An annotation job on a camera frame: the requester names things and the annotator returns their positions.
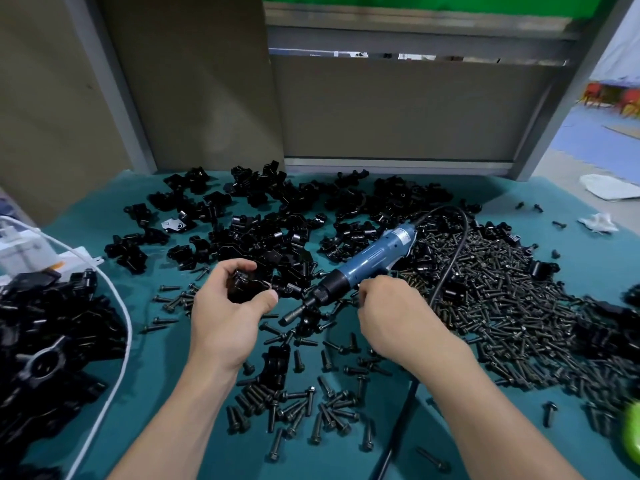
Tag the silver metal bracket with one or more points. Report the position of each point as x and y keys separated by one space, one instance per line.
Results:
x=176 y=224

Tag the grey metal frame rail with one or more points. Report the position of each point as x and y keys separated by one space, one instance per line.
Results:
x=400 y=166
x=415 y=37

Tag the person's right hand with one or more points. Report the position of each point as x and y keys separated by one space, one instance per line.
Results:
x=405 y=329

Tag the heap of assembled black brackets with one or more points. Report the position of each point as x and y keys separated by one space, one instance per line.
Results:
x=50 y=344

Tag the teal table mat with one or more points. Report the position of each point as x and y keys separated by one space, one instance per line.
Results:
x=160 y=354

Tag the green round object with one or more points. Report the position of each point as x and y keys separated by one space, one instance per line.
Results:
x=632 y=434

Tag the person's left thumb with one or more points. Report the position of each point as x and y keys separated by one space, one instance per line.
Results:
x=260 y=307

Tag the red chairs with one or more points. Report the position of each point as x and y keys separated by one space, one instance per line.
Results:
x=615 y=97

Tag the person's left forearm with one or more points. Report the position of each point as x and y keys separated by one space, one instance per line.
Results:
x=175 y=424

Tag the person's right fingers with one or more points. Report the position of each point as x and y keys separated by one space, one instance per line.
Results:
x=376 y=289

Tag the grey metal frame post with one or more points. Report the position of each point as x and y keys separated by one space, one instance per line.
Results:
x=565 y=89
x=112 y=89

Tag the scattered group of black screws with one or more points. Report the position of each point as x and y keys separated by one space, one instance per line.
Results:
x=295 y=409

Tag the white power adapter box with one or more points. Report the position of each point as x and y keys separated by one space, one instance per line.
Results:
x=25 y=254

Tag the heap of black clamp pieces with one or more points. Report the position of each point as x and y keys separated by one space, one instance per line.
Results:
x=280 y=234

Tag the blue electric screwdriver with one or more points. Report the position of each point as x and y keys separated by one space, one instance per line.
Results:
x=361 y=264

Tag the crumpled white paper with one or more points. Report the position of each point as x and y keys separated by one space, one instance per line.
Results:
x=598 y=222

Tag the black plastic clamp part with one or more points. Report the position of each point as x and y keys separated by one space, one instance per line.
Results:
x=275 y=365
x=247 y=289
x=542 y=269

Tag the green board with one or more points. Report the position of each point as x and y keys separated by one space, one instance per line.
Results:
x=430 y=2

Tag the white cloth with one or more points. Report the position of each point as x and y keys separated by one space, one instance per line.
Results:
x=610 y=187

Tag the large pile of black screws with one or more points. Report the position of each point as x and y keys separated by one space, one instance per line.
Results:
x=500 y=304

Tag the brown cardboard panel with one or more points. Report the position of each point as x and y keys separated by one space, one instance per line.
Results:
x=200 y=84
x=45 y=104
x=410 y=109

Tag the person's right forearm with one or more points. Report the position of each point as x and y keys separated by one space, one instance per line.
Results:
x=490 y=424

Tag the person's left hand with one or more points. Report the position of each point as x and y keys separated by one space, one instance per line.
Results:
x=220 y=324

